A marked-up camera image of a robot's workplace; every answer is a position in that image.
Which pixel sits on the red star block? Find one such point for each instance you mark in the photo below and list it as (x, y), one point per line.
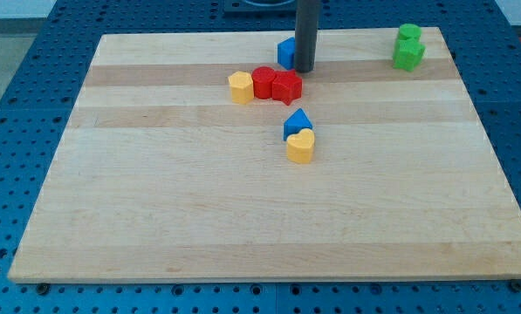
(286, 86)

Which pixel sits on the green cylinder block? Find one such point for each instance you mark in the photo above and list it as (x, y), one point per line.
(409, 32)

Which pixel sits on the yellow hexagon block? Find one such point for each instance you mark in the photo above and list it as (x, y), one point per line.
(241, 87)

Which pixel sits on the yellow heart block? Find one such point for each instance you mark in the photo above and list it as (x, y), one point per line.
(300, 146)

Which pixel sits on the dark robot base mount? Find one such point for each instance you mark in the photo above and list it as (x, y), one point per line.
(248, 6)

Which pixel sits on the green star block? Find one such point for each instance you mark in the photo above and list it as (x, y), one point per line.
(408, 54)

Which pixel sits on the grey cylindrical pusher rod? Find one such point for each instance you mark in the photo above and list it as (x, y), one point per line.
(306, 32)

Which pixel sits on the red cylinder block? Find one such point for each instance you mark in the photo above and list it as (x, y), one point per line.
(263, 78)

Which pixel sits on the blue cube block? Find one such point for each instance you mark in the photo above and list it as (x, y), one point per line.
(285, 53)

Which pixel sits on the wooden board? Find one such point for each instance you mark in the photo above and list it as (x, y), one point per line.
(160, 178)

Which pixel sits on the blue triangle block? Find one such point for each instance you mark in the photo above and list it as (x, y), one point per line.
(295, 123)

